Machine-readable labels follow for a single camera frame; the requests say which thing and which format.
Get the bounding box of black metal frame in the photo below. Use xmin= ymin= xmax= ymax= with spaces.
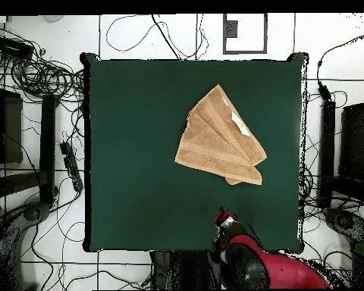
xmin=0 ymin=68 xmax=60 ymax=213
xmin=317 ymin=77 xmax=364 ymax=213

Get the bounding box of tan terry towel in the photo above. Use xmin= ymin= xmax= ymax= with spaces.
xmin=174 ymin=83 xmax=268 ymax=186

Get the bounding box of black cable with adapter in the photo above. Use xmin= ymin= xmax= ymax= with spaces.
xmin=315 ymin=30 xmax=364 ymax=102

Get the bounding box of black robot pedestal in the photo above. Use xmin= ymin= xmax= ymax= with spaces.
xmin=149 ymin=250 xmax=224 ymax=290

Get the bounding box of black rectangular box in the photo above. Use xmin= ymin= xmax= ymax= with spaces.
xmin=0 ymin=36 xmax=35 ymax=61

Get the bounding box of thin black looped cable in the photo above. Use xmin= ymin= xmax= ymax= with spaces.
xmin=105 ymin=13 xmax=210 ymax=61

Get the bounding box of dark green table cloth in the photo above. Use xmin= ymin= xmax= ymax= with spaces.
xmin=79 ymin=52 xmax=309 ymax=255

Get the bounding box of grey floor hatch frame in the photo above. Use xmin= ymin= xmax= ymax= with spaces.
xmin=222 ymin=13 xmax=268 ymax=55

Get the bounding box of tangled black cable bundle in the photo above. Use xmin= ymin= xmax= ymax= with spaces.
xmin=5 ymin=51 xmax=86 ymax=104

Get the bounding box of thick black cable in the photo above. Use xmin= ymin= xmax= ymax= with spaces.
xmin=150 ymin=13 xmax=182 ymax=61

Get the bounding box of black power strip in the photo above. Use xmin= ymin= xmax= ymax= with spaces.
xmin=59 ymin=141 xmax=84 ymax=193

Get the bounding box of grey stand base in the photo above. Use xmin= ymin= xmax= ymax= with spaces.
xmin=322 ymin=207 xmax=364 ymax=289
xmin=0 ymin=200 xmax=53 ymax=290

